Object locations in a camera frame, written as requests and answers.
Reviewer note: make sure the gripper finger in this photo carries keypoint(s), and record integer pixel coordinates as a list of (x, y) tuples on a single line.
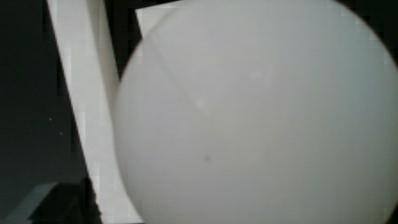
[(57, 204)]

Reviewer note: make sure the white lamp bulb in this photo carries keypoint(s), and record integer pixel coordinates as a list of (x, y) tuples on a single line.
[(256, 116)]

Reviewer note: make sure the white lamp base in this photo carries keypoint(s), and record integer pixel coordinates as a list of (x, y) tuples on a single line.
[(151, 15)]

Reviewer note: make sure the white border wall frame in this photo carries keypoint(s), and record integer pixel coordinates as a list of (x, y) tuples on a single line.
[(84, 44)]

